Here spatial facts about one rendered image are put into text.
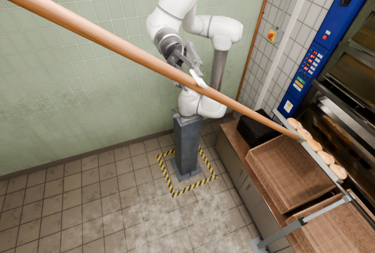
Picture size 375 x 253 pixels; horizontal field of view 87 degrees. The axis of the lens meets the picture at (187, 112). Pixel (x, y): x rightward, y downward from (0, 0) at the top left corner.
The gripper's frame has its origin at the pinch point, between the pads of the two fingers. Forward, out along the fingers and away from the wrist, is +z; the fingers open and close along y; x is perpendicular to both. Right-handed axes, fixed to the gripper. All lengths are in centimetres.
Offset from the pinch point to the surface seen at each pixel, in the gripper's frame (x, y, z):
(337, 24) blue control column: -104, -64, -45
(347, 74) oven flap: -121, -48, -22
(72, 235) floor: -50, 217, -38
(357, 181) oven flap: -156, -3, 31
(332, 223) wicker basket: -171, 33, 46
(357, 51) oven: -111, -59, -25
